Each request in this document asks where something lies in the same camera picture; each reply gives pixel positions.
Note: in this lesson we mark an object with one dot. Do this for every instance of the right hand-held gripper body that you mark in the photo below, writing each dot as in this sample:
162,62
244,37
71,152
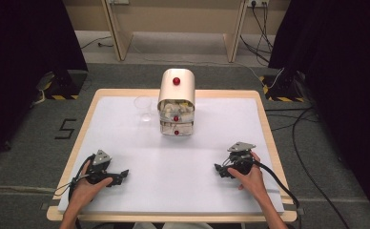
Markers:
241,156

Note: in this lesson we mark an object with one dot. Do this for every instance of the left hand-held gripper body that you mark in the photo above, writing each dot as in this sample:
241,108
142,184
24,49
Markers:
101,162

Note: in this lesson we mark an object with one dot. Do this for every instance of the person's right hand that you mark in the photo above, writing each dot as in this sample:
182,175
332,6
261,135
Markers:
251,179

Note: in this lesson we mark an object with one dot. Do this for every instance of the person's left hand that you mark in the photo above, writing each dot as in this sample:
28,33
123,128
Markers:
86,191

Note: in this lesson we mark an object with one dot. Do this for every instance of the white table mat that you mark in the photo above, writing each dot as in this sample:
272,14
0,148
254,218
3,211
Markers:
180,171

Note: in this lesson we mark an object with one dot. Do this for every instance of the wooden table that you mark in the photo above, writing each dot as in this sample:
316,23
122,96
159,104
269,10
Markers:
78,127

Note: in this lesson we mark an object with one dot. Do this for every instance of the clear plastic cup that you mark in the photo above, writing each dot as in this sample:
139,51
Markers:
143,106

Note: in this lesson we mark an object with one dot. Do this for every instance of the black stand base striped tape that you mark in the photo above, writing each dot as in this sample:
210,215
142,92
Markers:
281,89
59,86

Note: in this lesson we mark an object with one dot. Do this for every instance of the cream mini drawer cabinet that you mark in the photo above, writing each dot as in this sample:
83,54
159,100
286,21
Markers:
176,95

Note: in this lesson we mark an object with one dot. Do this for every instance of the black curtain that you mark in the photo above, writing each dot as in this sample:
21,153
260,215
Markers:
21,63
342,79

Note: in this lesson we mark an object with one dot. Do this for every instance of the light wooden desk frame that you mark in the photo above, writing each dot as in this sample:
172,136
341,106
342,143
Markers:
122,38

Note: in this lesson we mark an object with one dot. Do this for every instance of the white wall power socket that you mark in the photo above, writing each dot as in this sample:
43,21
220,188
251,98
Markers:
258,3

